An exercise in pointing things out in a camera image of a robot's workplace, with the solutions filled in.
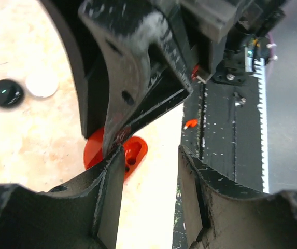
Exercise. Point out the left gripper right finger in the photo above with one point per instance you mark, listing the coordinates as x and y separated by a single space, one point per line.
221 213

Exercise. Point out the orange earbud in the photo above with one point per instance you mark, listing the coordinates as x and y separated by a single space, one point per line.
190 124

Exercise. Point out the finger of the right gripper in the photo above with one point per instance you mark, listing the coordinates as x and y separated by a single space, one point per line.
86 61
147 56

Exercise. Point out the black earbud charging case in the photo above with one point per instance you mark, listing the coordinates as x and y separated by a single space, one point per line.
11 93

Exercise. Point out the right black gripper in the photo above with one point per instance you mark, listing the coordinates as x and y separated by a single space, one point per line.
215 36

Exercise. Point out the white earbud charging case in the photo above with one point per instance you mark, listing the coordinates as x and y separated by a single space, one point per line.
42 84

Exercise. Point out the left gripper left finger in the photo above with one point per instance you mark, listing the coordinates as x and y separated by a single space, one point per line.
80 213

